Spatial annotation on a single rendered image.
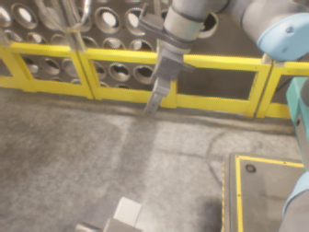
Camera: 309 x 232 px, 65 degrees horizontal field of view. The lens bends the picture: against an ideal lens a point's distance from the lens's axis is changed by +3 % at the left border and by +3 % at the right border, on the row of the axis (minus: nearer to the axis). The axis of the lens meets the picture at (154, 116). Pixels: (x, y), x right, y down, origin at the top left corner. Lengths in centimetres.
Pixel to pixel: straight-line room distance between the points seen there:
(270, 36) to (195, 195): 97
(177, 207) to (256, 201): 43
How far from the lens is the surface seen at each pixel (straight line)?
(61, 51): 161
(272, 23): 43
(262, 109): 157
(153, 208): 124
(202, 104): 154
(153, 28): 51
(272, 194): 97
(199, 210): 123
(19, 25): 293
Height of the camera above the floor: 115
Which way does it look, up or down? 47 degrees down
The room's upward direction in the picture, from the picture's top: 7 degrees counter-clockwise
